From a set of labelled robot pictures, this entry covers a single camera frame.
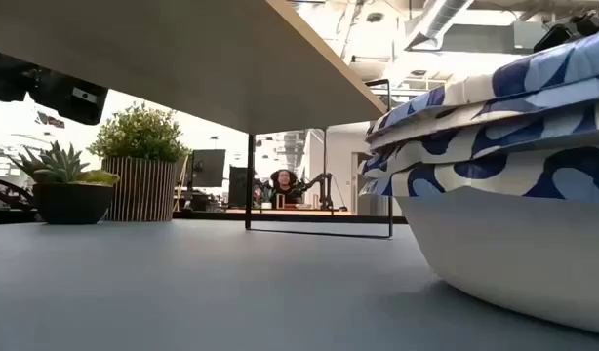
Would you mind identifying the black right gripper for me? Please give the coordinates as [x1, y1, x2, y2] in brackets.
[532, 3, 599, 54]

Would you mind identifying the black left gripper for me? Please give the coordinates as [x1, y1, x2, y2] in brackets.
[0, 48, 109, 126]

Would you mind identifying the large blue patterned bowl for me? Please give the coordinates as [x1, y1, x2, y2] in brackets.
[362, 29, 599, 179]

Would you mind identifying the small blue patterned bowl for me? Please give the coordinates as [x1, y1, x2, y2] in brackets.
[358, 143, 599, 337]

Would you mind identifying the succulent in black pot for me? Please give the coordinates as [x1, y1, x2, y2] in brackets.
[9, 140, 121, 226]

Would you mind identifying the bushy plant in ribbed pot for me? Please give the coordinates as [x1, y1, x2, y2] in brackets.
[87, 101, 191, 223]

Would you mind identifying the wooden tray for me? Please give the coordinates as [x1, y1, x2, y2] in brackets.
[0, 0, 394, 240]

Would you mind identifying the large black monitor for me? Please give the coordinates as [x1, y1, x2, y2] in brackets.
[190, 148, 227, 189]

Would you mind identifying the small black monitor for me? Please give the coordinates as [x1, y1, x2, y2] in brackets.
[228, 166, 250, 209]

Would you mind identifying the person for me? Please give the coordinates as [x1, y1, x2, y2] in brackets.
[268, 168, 301, 205]

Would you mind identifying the orange background table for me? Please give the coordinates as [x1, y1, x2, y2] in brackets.
[224, 208, 354, 216]

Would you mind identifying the black table frame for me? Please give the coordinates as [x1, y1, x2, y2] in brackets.
[0, 208, 409, 226]

